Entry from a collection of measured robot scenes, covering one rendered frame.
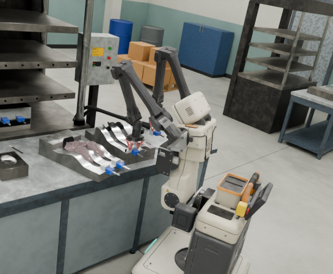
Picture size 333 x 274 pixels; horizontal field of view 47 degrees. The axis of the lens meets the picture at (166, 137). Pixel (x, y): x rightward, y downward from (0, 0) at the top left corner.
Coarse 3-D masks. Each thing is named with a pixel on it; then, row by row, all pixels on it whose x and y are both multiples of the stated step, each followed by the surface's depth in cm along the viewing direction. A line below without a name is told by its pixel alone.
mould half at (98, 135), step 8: (96, 128) 274; (104, 128) 274; (112, 128) 277; (128, 128) 285; (88, 136) 284; (96, 136) 275; (104, 136) 268; (120, 136) 275; (104, 144) 269; (112, 144) 263; (144, 144) 271; (112, 152) 263; (120, 152) 257; (128, 152) 254; (144, 152) 264; (152, 152) 269; (128, 160) 256; (136, 160) 261; (144, 160) 267
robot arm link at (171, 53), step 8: (160, 48) 243; (168, 48) 242; (168, 56) 238; (176, 56) 240; (176, 64) 241; (176, 72) 243; (176, 80) 246; (184, 80) 246; (184, 88) 246; (184, 96) 248
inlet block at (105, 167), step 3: (102, 165) 233; (105, 165) 233; (108, 165) 234; (102, 168) 233; (105, 168) 232; (108, 168) 233; (111, 168) 234; (108, 171) 232; (111, 171) 232; (114, 171) 235; (108, 174) 232; (117, 174) 231
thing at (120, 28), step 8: (112, 24) 930; (120, 24) 923; (128, 24) 931; (112, 32) 935; (120, 32) 930; (128, 32) 939; (120, 40) 938; (128, 40) 949; (120, 48) 945; (128, 48) 961
